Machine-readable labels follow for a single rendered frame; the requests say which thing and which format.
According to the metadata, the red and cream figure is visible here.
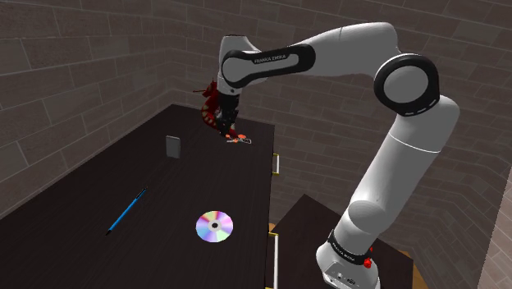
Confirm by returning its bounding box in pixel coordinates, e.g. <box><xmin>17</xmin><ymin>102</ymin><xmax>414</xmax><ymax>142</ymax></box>
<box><xmin>193</xmin><ymin>79</ymin><xmax>226</xmax><ymax>133</ymax></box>

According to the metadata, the grey upright phone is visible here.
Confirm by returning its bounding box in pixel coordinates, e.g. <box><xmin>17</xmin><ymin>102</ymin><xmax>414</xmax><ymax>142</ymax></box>
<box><xmin>165</xmin><ymin>135</ymin><xmax>182</xmax><ymax>160</ymax></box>

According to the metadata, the iridescent compact disc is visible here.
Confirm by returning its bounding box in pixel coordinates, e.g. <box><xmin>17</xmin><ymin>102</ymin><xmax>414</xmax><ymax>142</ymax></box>
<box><xmin>194</xmin><ymin>210</ymin><xmax>235</xmax><ymax>244</ymax></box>

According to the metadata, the blue pen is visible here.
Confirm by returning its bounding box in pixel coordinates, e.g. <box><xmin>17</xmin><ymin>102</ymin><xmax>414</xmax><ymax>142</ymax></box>
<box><xmin>104</xmin><ymin>186</ymin><xmax>149</xmax><ymax>236</ymax></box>

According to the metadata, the dark robot stand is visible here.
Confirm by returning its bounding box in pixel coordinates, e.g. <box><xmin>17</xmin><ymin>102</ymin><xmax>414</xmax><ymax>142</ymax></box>
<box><xmin>269</xmin><ymin>194</ymin><xmax>415</xmax><ymax>289</ymax></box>

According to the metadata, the orange and silver key ring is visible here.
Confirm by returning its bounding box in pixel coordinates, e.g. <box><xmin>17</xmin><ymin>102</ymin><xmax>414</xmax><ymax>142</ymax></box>
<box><xmin>224</xmin><ymin>133</ymin><xmax>253</xmax><ymax>145</ymax></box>

